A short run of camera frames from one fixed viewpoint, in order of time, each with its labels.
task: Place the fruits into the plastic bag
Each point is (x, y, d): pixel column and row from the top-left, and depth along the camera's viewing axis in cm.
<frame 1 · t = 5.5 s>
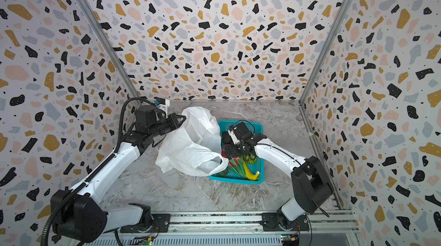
left hand: (185, 114, 76), fingers closed
right hand: (230, 147, 87), fingers open
teal plastic basket: (228, 176, 89), on the table
white plastic bag: (195, 148, 72), point 25 cm above the table
yellow banana: (249, 174, 87), point 4 cm above the table
red dragon fruit: (235, 163, 87), point 7 cm above the table
green leafy fruit: (240, 168, 89), point 4 cm above the table
green custard apple: (249, 158, 91), point 5 cm above the table

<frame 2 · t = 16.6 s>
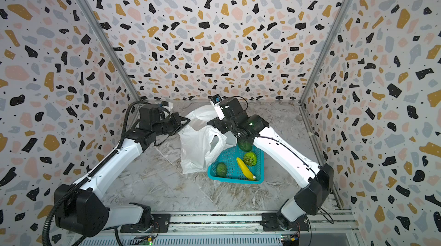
left hand: (189, 116, 77), fingers closed
right hand: (214, 116, 72), fingers open
white plastic bag: (201, 142, 73), point 25 cm above the table
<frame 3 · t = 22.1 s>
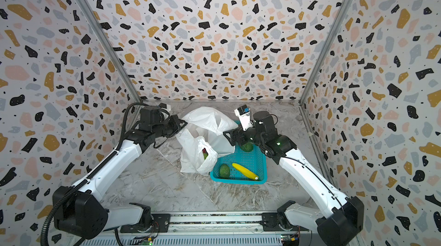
left hand: (187, 118, 78), fingers closed
right hand: (228, 126, 71), fingers open
yellow banana: (244, 171, 89), point 2 cm above the table
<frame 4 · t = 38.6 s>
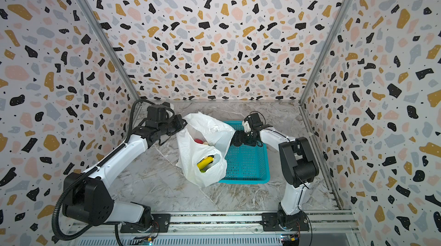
left hand: (188, 117, 82), fingers closed
right hand: (235, 136, 95), fingers open
yellow banana: (203, 163, 88), point 6 cm above the table
